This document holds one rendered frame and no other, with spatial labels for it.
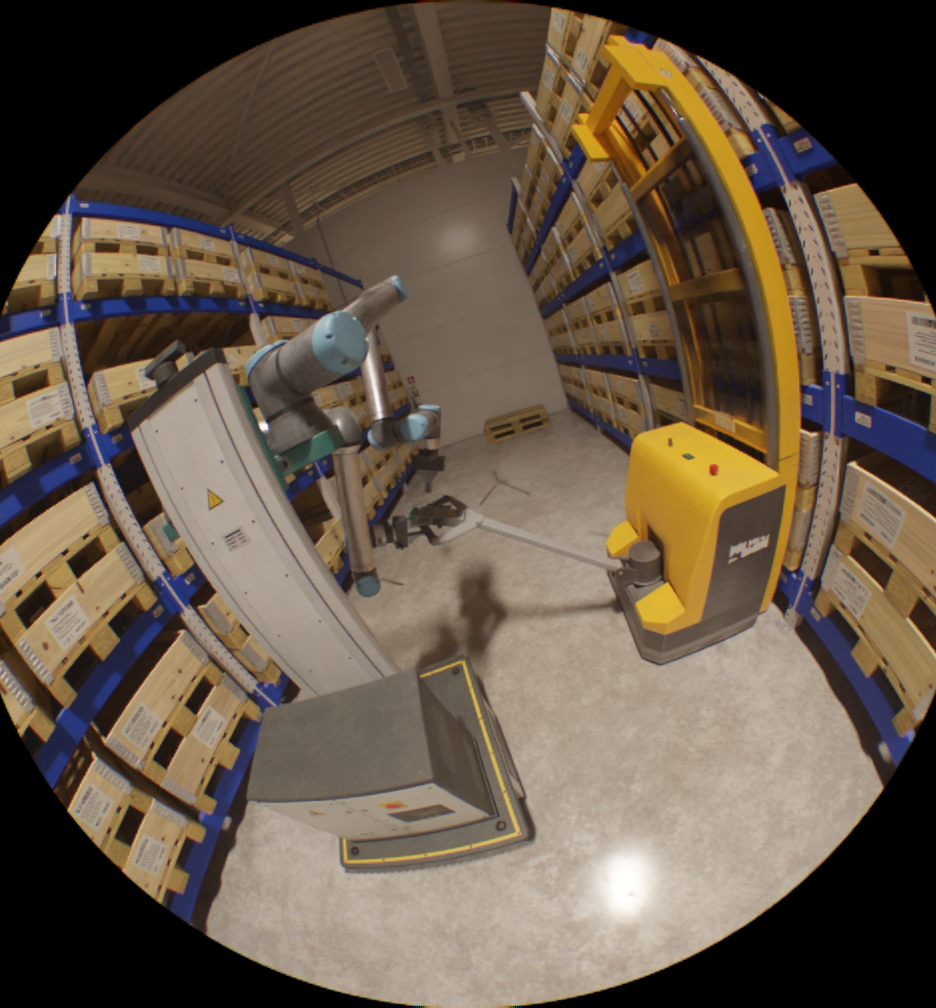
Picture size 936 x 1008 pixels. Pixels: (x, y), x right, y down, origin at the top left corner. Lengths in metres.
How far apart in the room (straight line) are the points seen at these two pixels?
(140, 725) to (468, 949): 1.63
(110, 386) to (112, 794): 1.97
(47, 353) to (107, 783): 1.96
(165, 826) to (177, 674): 0.84
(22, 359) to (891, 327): 3.20
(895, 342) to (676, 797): 1.67
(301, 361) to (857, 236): 1.58
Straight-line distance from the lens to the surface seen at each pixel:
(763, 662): 1.86
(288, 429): 0.85
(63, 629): 1.80
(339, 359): 0.75
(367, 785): 0.82
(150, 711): 1.92
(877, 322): 1.29
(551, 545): 1.48
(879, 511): 1.39
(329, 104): 8.18
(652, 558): 1.64
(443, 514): 1.40
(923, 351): 1.23
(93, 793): 1.94
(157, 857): 2.13
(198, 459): 0.88
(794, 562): 1.82
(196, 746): 2.05
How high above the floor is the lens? 1.49
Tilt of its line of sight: 23 degrees down
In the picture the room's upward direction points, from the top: 21 degrees counter-clockwise
